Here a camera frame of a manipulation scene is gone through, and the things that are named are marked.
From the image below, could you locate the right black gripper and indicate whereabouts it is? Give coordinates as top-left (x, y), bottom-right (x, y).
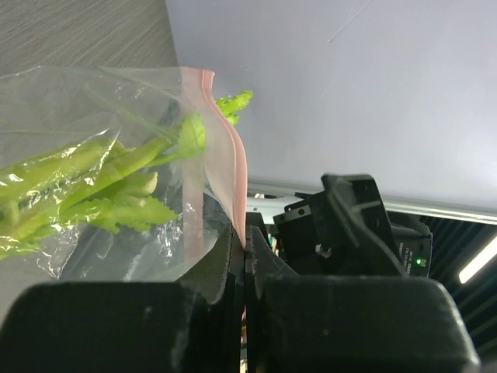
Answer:
top-left (273, 173), bottom-right (406, 277)

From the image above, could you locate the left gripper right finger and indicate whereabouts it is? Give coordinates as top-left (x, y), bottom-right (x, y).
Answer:
top-left (244, 225), bottom-right (297, 372)

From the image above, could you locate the clear zip top bag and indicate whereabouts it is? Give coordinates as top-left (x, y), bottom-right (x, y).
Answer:
top-left (1, 66), bottom-right (253, 281)

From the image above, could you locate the green celery stalk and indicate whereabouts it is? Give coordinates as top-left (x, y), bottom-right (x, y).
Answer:
top-left (0, 89), bottom-right (254, 261)

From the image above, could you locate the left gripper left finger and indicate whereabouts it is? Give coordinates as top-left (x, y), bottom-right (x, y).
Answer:
top-left (179, 225), bottom-right (245, 372)

